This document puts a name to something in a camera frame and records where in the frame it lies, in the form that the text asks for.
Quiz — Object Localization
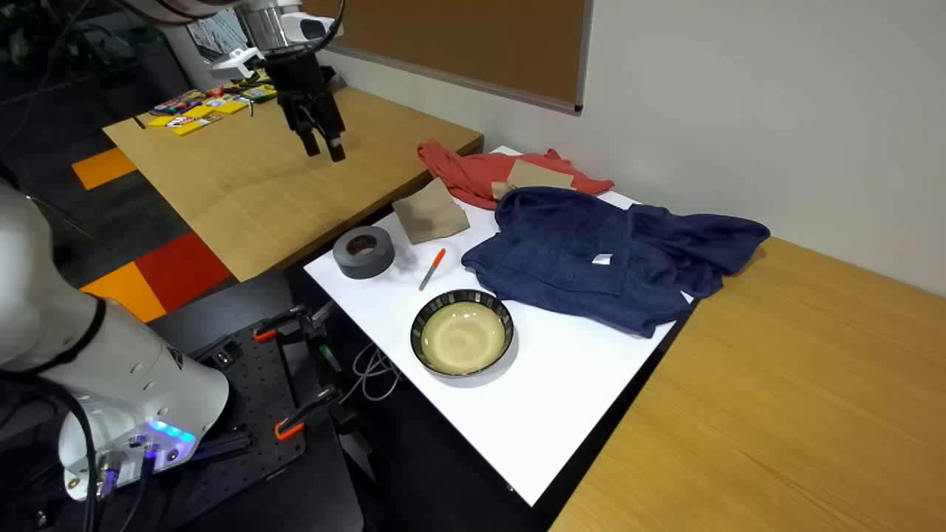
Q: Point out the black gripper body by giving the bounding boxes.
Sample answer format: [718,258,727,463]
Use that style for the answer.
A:
[258,44,350,138]

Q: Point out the yellow packet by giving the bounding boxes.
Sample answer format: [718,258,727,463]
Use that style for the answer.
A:
[165,112,217,138]
[211,94,254,122]

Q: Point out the wooden table with clutter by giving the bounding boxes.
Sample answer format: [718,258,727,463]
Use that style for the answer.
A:
[102,87,488,288]

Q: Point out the grey tape roll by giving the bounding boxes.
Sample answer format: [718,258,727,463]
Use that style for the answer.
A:
[332,221,399,282]

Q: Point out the red cloth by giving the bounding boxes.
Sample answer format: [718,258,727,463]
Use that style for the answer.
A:
[415,138,619,214]

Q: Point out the cork pin board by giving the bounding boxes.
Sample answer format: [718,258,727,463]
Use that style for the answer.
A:
[300,0,598,119]

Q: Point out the small tan cloth piece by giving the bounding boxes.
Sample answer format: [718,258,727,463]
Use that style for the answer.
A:
[488,158,581,205]

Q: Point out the black-rimmed yellow bowl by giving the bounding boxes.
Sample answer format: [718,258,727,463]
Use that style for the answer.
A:
[408,288,519,382]

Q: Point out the dark blue cloth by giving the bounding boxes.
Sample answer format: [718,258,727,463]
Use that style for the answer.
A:
[458,186,776,339]

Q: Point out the white table board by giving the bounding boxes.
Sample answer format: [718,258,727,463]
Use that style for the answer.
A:
[303,146,699,511]

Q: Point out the grey control box with lights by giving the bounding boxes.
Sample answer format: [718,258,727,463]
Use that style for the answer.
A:
[57,416,202,496]

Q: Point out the large empty wooden table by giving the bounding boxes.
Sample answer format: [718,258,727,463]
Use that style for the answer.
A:
[548,234,946,532]

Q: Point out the orange-handled black clamp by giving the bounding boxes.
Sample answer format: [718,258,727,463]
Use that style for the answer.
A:
[273,382,344,447]
[248,301,344,379]

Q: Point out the white cable bundle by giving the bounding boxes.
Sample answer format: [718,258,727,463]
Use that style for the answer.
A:
[337,338,403,409]

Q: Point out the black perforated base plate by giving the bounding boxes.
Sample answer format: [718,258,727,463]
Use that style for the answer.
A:
[128,319,350,532]

